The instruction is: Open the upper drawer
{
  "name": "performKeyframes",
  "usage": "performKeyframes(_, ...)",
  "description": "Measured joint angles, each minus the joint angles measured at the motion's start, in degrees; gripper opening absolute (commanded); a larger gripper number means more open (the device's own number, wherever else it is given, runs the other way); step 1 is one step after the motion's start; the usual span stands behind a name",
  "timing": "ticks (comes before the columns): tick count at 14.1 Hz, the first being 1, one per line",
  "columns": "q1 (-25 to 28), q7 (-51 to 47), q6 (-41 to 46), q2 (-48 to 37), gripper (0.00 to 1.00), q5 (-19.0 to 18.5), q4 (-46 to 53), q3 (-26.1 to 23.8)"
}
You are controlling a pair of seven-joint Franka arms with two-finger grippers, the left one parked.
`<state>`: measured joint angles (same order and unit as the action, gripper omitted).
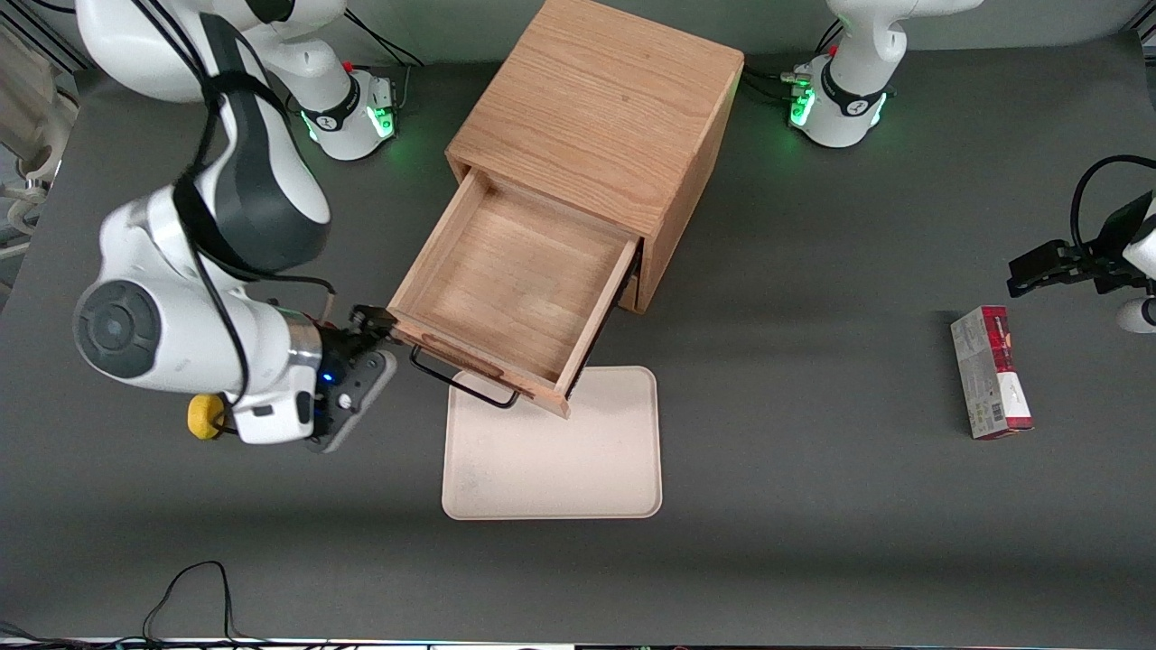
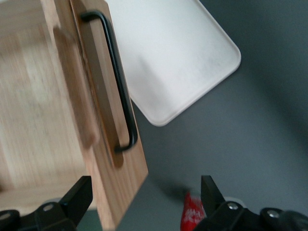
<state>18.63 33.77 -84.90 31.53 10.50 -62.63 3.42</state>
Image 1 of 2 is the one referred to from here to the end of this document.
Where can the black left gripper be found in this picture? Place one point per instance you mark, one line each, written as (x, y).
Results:
(1098, 263)

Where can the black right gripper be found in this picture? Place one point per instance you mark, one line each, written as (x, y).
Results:
(340, 345)

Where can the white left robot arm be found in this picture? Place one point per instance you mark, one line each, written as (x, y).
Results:
(849, 90)

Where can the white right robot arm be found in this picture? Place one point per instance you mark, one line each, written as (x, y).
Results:
(181, 334)

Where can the wooden drawer cabinet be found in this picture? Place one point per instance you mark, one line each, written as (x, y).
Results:
(596, 99)

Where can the grey and red carton box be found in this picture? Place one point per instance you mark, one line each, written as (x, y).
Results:
(989, 379)

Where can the yellow lemon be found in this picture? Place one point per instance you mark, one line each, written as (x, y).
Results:
(200, 417)

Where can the cream rectangular tray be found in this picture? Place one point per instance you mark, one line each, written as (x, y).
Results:
(560, 460)

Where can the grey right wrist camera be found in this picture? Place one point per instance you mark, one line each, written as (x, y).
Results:
(357, 406)

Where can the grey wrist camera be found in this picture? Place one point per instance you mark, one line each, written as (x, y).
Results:
(1136, 316)
(357, 406)

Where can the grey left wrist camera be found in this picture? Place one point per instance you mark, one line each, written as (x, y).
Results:
(1136, 316)

